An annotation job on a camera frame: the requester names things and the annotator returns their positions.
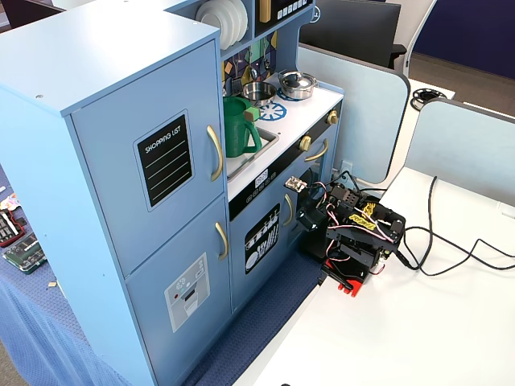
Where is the fridge door with shopping list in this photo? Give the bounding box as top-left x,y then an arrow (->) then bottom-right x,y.
70,39 -> 226,279

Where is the light blue desk divider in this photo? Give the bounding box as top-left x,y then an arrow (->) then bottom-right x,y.
296,42 -> 411,184
386,97 -> 515,216

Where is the colourful patterned object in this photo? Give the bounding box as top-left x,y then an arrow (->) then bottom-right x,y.
0,192 -> 22,213

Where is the short gold door handle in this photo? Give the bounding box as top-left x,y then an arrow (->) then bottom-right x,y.
282,194 -> 295,228
215,221 -> 229,261

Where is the steel toy sink basin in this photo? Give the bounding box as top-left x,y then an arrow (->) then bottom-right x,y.
226,125 -> 280,183

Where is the black toy microwave panel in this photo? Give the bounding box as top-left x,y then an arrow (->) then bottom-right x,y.
254,0 -> 315,38

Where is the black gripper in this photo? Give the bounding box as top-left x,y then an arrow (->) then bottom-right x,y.
296,192 -> 330,261

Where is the long gold door handle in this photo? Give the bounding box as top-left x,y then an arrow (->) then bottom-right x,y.
206,125 -> 225,183

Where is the open steel toy pot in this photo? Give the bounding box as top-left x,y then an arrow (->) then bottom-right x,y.
241,81 -> 278,108

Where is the black cable spool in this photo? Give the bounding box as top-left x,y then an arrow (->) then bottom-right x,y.
410,88 -> 448,110

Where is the gold oven door handle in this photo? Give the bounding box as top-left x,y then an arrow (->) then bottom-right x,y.
303,138 -> 329,162

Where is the blue oven door with window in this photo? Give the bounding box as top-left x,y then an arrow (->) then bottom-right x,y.
295,125 -> 340,242

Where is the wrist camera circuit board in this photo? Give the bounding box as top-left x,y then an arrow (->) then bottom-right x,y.
283,176 -> 307,194

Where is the black power cable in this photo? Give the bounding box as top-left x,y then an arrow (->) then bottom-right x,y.
396,175 -> 515,277

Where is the green plastic pitcher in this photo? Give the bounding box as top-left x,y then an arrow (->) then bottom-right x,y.
222,96 -> 263,158

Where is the red table clamp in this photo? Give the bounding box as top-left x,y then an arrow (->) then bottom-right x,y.
320,259 -> 369,299

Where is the white toy plate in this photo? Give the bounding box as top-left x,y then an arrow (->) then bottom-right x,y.
204,0 -> 239,46
195,2 -> 225,34
225,0 -> 249,43

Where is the blue woven cloth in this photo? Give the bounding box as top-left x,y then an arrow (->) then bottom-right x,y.
0,162 -> 328,386

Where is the blue toy kitchen cabinet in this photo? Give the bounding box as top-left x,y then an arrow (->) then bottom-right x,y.
0,0 -> 346,386

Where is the fridge door with ice dispenser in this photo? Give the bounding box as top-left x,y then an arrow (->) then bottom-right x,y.
123,192 -> 233,386

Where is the clear box with green parts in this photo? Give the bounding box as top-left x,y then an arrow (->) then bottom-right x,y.
2,236 -> 48,276

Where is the steel pot lid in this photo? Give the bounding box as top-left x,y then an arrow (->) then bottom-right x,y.
279,70 -> 315,90

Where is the red and black tool case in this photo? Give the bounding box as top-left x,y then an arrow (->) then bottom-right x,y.
0,208 -> 28,248

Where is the blue door with dishwasher print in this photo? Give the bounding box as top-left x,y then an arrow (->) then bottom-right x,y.
228,176 -> 301,315

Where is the steel toy pot with handles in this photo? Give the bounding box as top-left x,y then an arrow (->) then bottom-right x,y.
278,78 -> 319,101

